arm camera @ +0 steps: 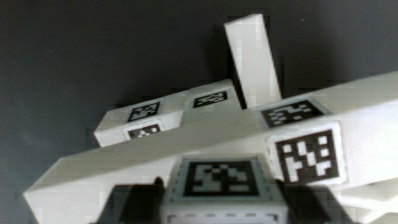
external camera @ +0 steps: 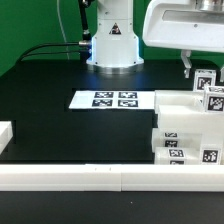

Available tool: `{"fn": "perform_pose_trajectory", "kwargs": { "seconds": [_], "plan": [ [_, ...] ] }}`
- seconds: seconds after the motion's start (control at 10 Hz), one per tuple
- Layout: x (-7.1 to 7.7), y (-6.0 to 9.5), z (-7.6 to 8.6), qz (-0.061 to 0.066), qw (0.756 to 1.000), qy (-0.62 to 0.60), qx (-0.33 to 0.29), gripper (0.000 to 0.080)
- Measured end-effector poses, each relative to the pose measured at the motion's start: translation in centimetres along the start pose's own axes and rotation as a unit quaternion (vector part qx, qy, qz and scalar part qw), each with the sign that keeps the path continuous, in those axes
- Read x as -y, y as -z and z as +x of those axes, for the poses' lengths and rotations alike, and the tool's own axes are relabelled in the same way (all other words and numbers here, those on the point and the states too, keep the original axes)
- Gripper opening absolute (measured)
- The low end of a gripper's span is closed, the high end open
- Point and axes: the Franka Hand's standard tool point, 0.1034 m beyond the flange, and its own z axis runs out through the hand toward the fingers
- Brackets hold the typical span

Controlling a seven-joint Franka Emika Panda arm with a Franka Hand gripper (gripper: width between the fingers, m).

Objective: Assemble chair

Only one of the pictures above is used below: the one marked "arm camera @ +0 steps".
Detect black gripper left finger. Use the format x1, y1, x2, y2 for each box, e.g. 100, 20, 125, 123
97, 177, 166, 224

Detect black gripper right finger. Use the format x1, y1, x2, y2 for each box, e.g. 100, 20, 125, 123
278, 181, 360, 224

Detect small white tagged cube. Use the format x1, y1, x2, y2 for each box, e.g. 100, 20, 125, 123
255, 96, 331, 129
161, 154, 289, 224

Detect white chair back pieces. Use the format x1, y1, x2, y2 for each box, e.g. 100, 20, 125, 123
26, 72, 398, 224

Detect white chair leg with tag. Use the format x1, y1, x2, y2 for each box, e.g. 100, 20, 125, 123
95, 92, 187, 147
184, 79, 243, 119

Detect white U-shaped fence wall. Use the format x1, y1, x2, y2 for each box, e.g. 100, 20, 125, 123
225, 14, 282, 108

